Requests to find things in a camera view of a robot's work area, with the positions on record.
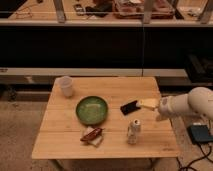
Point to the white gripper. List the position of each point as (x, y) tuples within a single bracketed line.
[(163, 107)]

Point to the green ceramic bowl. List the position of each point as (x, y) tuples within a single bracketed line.
[(92, 110)]

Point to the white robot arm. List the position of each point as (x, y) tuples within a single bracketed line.
[(197, 102)]

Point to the black smartphone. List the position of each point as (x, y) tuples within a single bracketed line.
[(129, 108)]

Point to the black box on floor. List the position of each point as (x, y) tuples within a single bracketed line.
[(199, 134)]

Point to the red snack bar wrapper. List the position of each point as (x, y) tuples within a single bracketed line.
[(91, 135)]

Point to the wooden table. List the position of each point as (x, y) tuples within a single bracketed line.
[(60, 133)]

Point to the white plastic cup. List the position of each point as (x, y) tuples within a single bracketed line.
[(66, 85)]

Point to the red tray on shelf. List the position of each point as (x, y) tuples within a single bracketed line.
[(161, 9)]

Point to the long workbench shelf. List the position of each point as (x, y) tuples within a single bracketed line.
[(99, 13)]

